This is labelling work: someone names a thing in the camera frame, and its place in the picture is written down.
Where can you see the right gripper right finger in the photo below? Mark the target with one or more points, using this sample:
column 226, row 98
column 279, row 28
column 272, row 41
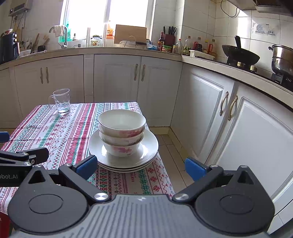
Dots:
column 204, row 178

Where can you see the white plate with fruit print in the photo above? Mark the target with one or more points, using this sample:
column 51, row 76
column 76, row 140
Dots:
column 124, row 157

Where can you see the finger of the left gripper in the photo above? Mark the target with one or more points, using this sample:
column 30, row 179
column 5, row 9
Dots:
column 4, row 136

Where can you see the cardboard box on counter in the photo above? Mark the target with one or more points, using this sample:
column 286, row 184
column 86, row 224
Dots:
column 133, row 33

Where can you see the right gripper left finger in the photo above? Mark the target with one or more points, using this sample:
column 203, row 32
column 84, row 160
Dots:
column 76, row 176

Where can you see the white floral bowl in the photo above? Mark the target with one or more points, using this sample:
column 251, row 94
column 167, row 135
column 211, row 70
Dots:
column 121, row 151
column 121, row 123
column 116, row 141

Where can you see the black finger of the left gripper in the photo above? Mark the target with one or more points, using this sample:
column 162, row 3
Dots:
column 36, row 155

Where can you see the steel pot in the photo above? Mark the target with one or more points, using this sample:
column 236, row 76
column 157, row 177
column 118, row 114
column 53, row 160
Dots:
column 282, row 59

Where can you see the clear glass mug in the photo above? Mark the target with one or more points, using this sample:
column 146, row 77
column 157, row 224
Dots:
column 60, row 101

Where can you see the kitchen faucet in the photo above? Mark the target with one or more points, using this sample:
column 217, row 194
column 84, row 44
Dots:
column 60, row 31

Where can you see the black wok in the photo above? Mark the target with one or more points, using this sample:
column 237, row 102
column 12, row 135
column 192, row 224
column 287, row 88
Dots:
column 237, row 54

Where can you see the knife block with knives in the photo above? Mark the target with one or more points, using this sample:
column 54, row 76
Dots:
column 169, row 36

